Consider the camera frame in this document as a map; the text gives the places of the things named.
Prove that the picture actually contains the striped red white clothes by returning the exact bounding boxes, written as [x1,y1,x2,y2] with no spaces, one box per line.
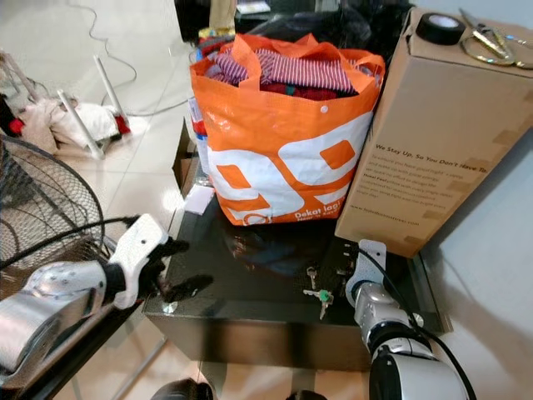
[205,47,363,95]

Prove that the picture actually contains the plain white stick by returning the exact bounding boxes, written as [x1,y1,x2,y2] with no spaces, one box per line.
[57,89,106,160]

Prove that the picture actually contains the orange white shopping bag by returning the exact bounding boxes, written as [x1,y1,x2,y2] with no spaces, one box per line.
[189,33,386,227]

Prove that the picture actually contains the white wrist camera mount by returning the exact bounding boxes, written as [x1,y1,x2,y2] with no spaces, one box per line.
[108,213,170,310]
[356,240,389,289]

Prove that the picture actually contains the small open cardboard box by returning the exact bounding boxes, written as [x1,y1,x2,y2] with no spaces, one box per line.
[172,117,202,194]

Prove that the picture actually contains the blue plastic bag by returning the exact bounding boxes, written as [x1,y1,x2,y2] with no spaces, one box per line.
[188,46,214,178]

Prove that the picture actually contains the glossy black cabinet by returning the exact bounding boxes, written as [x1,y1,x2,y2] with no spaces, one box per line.
[142,178,452,373]

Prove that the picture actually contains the black tape roll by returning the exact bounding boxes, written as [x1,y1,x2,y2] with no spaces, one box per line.
[416,12,466,48]

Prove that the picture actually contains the black plastic bag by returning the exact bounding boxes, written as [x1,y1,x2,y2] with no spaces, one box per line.
[248,0,414,53]

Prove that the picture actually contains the tall brown cardboard box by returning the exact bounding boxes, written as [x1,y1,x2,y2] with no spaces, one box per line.
[334,7,533,258]

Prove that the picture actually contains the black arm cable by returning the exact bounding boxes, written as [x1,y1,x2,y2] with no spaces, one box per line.
[370,248,477,400]
[0,216,141,269]

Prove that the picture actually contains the white stick with red end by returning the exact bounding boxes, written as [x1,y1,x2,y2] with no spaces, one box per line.
[93,55,132,136]

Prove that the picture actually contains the metal scissors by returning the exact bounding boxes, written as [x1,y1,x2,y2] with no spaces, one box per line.
[458,8,533,71]

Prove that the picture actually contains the white cloth pile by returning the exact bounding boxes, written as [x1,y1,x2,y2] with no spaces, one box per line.
[20,98,136,153]

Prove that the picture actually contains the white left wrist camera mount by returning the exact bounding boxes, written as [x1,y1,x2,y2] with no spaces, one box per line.
[108,213,170,310]

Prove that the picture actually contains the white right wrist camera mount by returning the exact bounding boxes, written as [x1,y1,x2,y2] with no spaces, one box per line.
[356,240,389,289]

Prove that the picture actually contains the black right robot foot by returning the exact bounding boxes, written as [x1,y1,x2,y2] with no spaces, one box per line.
[281,389,327,400]

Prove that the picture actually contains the black wire-guard fan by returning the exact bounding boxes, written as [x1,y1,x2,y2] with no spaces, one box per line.
[0,133,107,303]

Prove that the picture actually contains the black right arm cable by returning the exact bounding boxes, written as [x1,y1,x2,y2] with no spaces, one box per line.
[370,248,477,400]

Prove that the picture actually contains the keys with green tag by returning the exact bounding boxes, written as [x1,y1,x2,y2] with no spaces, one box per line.
[303,266,336,322]

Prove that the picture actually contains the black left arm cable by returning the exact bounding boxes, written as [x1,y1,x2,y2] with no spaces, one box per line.
[0,216,141,269]

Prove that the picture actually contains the thin grey floor cable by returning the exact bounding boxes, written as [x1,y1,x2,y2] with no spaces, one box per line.
[63,0,191,118]

